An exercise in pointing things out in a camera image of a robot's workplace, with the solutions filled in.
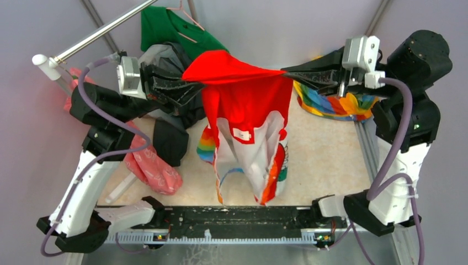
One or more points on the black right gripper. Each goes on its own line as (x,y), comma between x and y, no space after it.
(326,73)

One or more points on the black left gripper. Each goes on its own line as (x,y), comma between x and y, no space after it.
(162,90)

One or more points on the red white cartoon jacket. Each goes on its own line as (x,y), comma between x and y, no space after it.
(247,108)

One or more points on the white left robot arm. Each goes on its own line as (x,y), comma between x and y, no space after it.
(76,225)

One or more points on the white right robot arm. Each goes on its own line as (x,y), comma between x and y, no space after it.
(406,120)

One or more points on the dark grey jacket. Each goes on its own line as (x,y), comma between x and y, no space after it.
(170,131)

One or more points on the rainbow striped garment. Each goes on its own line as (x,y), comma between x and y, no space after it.
(352,107)

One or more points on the green t-shirt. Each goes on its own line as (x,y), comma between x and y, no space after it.
(160,25)

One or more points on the pink clothes hanger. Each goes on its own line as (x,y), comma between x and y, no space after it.
(190,18)

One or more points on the pink patterned garment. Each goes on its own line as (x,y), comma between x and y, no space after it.
(146,165)

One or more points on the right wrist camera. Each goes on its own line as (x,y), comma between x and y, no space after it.
(360,59)

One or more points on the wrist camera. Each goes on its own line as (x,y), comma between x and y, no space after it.
(360,59)
(129,78)

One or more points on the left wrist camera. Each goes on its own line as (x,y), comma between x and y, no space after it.
(129,78)

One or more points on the silver clothes rail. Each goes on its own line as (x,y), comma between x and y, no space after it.
(49,64)

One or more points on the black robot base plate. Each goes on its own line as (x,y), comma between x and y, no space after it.
(240,222)

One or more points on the aluminium frame rail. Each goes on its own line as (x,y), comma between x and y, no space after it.
(323,158)

